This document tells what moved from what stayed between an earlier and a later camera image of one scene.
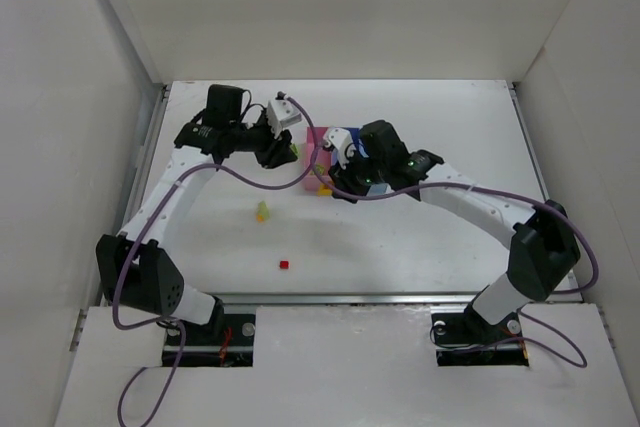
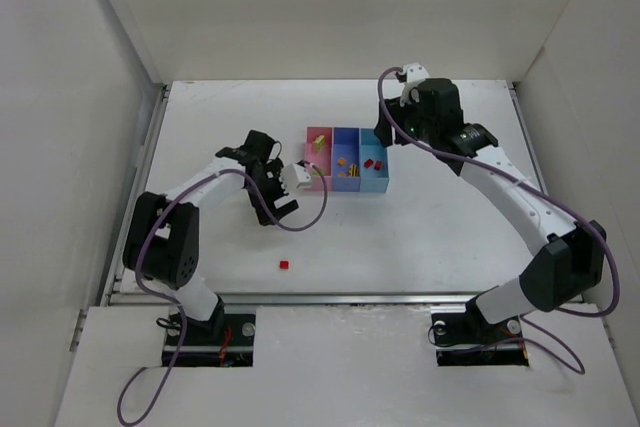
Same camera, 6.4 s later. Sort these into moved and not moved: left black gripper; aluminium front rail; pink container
Moved: left black gripper
Not moved: aluminium front rail; pink container
